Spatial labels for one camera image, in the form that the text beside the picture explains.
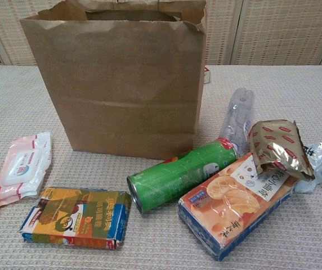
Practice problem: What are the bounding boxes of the green chip can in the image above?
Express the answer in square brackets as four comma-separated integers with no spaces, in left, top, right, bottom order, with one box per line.
[127,137,239,215]

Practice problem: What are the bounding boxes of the clear plastic bottle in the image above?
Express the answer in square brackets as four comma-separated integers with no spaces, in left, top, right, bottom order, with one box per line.
[218,87,255,154]

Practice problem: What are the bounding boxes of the orange blue cookie box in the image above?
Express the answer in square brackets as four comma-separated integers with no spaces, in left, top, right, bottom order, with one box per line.
[177,152,299,254]

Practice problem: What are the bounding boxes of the gold red snack bag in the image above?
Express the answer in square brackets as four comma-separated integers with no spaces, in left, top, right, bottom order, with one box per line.
[248,119,316,181]

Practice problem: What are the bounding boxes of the brown paper bag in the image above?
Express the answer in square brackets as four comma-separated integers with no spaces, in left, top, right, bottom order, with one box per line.
[19,0,208,161]

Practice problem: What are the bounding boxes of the yellow blue cracker box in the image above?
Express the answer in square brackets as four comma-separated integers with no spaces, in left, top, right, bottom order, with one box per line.
[19,187,132,250]

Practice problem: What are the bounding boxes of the beige woven tablecloth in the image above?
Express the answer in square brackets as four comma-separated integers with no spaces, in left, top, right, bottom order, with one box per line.
[0,64,322,270]

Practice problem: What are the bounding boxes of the pink wet wipes pack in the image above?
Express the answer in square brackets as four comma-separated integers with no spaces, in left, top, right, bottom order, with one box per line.
[0,131,52,209]

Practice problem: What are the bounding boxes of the woven folding screen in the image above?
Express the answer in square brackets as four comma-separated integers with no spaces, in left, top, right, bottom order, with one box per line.
[0,0,322,67]

